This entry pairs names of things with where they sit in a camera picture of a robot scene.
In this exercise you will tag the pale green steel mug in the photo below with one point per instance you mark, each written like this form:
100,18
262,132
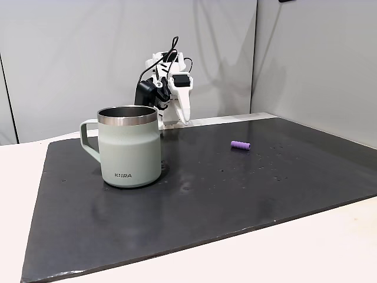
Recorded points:
129,150

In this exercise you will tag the purple pen grip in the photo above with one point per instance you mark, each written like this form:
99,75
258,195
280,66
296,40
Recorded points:
240,145

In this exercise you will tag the black table mat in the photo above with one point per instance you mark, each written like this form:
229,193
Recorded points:
206,200

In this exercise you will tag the black camera box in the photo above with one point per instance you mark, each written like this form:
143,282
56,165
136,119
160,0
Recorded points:
145,90

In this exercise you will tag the black object at wall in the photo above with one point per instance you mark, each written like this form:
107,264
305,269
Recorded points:
286,1

